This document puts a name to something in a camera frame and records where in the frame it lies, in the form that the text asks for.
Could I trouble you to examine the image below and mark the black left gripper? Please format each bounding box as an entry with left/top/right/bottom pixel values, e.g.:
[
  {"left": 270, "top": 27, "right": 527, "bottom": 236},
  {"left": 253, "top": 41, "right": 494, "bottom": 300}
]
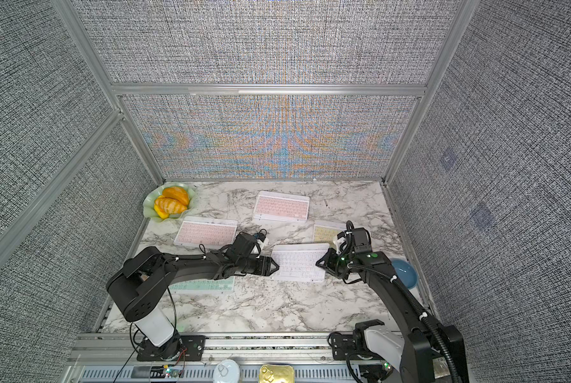
[{"left": 238, "top": 257, "right": 281, "bottom": 277}]

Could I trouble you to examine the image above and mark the white keyboard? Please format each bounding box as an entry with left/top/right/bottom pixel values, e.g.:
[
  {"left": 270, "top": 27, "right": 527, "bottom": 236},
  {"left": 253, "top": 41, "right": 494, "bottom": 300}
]
[{"left": 271, "top": 244, "right": 331, "bottom": 283}]

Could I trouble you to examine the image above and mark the yellow keyboard mid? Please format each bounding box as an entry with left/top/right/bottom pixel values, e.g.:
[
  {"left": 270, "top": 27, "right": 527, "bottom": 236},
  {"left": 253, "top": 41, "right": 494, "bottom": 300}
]
[{"left": 313, "top": 220, "right": 346, "bottom": 248}]

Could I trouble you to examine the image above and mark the green keyboard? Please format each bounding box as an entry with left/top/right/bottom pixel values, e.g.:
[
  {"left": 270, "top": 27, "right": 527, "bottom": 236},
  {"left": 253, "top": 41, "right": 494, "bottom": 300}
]
[{"left": 169, "top": 279, "right": 235, "bottom": 295}]

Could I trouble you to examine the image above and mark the pink keyboard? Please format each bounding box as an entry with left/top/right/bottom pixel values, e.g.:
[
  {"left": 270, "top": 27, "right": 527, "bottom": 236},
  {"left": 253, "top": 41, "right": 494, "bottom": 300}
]
[
  {"left": 174, "top": 216, "right": 238, "bottom": 249},
  {"left": 253, "top": 191, "right": 310, "bottom": 223}
]

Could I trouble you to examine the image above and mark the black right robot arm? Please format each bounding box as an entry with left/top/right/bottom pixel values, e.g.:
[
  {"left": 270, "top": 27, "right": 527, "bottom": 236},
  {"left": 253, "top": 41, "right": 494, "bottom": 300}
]
[{"left": 316, "top": 248, "right": 469, "bottom": 382}]

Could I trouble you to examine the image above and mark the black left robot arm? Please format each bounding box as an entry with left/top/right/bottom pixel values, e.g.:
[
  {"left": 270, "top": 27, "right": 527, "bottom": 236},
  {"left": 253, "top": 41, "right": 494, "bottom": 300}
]
[{"left": 106, "top": 244, "right": 279, "bottom": 347}]

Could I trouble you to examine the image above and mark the blue bowl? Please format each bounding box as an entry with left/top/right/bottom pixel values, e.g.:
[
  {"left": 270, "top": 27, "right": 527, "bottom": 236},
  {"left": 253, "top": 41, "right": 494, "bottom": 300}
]
[{"left": 391, "top": 259, "right": 419, "bottom": 290}]

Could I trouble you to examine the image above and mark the gold metal tin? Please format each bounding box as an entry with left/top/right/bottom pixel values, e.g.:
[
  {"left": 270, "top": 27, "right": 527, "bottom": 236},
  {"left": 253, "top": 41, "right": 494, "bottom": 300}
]
[{"left": 258, "top": 365, "right": 295, "bottom": 383}]

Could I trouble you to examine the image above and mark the orange bread pastry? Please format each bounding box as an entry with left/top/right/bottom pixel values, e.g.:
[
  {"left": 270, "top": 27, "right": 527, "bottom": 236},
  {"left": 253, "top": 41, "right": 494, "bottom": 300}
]
[{"left": 153, "top": 186, "right": 190, "bottom": 220}]

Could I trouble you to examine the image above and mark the green leaf-shaped plate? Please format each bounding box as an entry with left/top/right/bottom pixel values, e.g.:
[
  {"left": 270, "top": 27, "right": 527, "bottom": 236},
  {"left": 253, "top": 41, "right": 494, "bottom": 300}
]
[{"left": 143, "top": 182, "right": 199, "bottom": 222}]

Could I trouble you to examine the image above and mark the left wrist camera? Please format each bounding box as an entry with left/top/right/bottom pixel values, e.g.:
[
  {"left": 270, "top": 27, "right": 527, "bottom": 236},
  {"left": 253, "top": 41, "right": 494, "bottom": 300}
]
[{"left": 229, "top": 229, "right": 267, "bottom": 259}]

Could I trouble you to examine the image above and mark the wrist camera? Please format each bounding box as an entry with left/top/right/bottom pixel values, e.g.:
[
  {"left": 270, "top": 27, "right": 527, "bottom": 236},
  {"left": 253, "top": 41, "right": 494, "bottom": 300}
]
[
  {"left": 334, "top": 220, "right": 373, "bottom": 255},
  {"left": 229, "top": 229, "right": 267, "bottom": 259}
]

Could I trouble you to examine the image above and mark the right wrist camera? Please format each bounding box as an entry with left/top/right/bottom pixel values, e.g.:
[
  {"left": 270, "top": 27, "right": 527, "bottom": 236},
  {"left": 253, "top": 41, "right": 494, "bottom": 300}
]
[{"left": 334, "top": 220, "right": 373, "bottom": 255}]

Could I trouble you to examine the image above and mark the aluminium front rail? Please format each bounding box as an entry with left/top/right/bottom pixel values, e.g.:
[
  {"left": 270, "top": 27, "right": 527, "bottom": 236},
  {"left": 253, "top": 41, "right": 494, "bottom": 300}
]
[{"left": 57, "top": 332, "right": 475, "bottom": 383}]

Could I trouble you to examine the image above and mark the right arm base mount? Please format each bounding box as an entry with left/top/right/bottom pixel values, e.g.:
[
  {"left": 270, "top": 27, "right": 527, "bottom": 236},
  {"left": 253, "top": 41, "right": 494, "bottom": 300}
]
[{"left": 327, "top": 319, "right": 404, "bottom": 382}]

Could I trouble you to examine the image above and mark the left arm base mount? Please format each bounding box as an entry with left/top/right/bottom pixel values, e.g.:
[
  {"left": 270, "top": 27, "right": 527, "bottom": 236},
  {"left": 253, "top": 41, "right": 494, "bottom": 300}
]
[{"left": 137, "top": 334, "right": 207, "bottom": 362}]

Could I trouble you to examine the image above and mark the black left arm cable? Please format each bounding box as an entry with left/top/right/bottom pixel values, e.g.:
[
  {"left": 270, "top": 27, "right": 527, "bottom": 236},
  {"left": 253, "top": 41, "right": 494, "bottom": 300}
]
[{"left": 110, "top": 286, "right": 179, "bottom": 383}]

